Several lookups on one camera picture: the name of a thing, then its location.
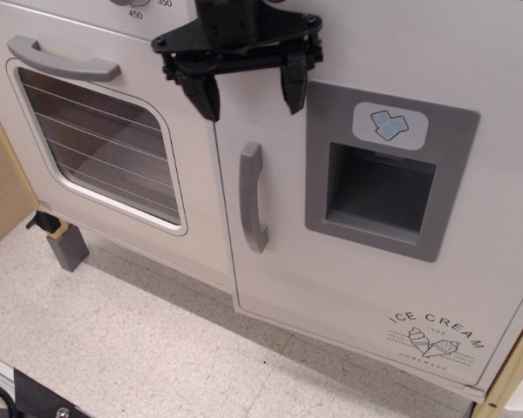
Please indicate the grey oven door handle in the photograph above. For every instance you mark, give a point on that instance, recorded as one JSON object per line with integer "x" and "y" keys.
{"x": 27, "y": 50}

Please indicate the beige wooden frame post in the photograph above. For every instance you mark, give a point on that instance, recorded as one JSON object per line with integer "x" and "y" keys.
{"x": 504, "y": 385}

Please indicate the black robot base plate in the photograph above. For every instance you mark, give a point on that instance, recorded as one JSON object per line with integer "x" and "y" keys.
{"x": 32, "y": 399}

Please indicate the white toy oven door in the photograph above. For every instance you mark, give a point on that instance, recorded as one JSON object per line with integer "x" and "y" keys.
{"x": 129, "y": 158}

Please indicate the grey kitchen leg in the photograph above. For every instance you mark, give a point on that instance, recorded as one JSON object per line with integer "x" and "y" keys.
{"x": 70, "y": 249}

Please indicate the white toy kitchen cabinet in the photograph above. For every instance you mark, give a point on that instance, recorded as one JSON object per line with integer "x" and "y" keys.
{"x": 382, "y": 46}

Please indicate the white toy fridge door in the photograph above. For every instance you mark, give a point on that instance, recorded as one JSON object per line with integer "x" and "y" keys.
{"x": 452, "y": 321}

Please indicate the black clamp bracket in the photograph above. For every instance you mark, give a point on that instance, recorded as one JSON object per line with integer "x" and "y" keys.
{"x": 44, "y": 221}

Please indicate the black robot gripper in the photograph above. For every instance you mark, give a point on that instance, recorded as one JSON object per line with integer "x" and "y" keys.
{"x": 236, "y": 36}

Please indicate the grey ice dispenser panel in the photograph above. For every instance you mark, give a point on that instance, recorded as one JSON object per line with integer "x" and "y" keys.
{"x": 384, "y": 171}

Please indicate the grey fridge door handle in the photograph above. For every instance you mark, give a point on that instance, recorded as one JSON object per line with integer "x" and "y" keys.
{"x": 250, "y": 169}

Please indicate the grey oven temperature knob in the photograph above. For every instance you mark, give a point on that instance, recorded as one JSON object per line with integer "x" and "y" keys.
{"x": 130, "y": 3}

